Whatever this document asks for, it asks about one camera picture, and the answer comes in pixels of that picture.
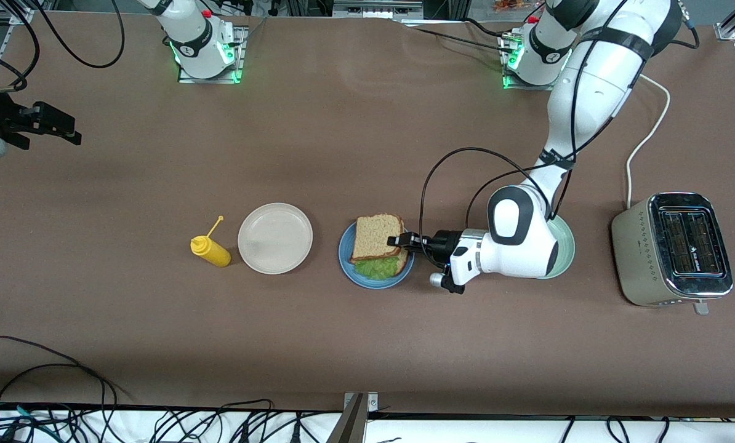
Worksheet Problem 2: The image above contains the toasted bread slice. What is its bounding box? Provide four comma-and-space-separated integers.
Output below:
350, 213, 406, 263
349, 249, 410, 276

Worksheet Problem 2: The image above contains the green lettuce leaf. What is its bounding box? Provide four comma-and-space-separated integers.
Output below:
352, 255, 404, 281

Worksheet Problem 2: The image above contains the yellow mustard squeeze bottle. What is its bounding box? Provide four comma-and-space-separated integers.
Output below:
190, 215, 232, 268

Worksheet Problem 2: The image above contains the blue plate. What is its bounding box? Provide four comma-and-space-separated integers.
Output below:
338, 218, 416, 290

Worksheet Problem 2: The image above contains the mint green plate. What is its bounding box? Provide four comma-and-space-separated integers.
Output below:
535, 214, 576, 280

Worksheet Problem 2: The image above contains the beige plate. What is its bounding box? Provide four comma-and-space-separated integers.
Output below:
237, 202, 313, 275

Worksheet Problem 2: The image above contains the beige chrome toaster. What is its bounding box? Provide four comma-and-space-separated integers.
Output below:
611, 192, 734, 316

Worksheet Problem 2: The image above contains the grey power strip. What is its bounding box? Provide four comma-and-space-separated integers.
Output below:
332, 0, 424, 19

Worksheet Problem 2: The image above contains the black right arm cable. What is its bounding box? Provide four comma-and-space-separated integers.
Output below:
0, 0, 126, 93

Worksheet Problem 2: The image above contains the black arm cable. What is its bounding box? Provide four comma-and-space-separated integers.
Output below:
0, 0, 126, 93
419, 0, 702, 248

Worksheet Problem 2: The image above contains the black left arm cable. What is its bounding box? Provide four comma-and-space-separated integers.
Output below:
419, 0, 702, 248

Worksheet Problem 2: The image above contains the silver metal bracket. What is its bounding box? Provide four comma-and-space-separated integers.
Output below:
343, 392, 379, 413

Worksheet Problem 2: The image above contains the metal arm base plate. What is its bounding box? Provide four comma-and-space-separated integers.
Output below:
178, 26, 246, 84
500, 34, 559, 92

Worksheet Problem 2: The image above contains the dark grey metal post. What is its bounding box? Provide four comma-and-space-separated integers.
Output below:
326, 394, 368, 443

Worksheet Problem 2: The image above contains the white toaster power cable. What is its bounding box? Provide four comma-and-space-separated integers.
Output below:
625, 73, 672, 210

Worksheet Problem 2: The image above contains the thin black cable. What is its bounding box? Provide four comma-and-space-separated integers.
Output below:
412, 27, 511, 55

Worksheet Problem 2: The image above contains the long black cable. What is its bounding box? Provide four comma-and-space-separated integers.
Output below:
0, 335, 135, 404

